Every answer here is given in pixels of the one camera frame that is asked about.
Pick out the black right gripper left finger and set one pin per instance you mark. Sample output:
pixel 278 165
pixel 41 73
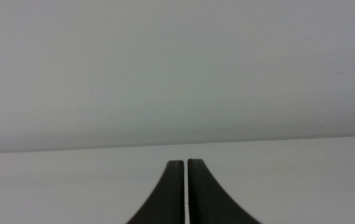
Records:
pixel 171 199

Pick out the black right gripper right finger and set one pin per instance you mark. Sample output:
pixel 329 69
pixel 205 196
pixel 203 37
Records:
pixel 205 202

